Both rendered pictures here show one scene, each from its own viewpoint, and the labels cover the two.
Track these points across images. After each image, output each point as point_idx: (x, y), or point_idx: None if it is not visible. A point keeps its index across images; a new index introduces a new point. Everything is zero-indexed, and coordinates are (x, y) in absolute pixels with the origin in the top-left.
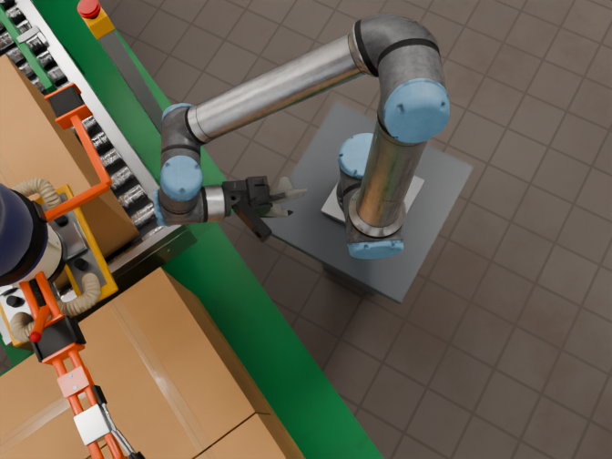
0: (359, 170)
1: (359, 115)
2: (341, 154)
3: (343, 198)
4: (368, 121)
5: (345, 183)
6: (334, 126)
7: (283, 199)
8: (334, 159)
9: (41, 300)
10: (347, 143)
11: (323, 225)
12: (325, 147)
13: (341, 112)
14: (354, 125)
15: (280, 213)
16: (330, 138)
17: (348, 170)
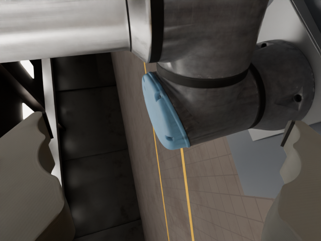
0: (153, 95)
1: (236, 165)
2: (167, 138)
3: (214, 76)
4: (234, 153)
5: (195, 97)
6: (258, 181)
7: (2, 179)
8: (280, 156)
9: None
10: (163, 144)
11: None
12: (280, 176)
13: (245, 182)
14: (243, 162)
15: (296, 163)
16: (269, 178)
17: (161, 107)
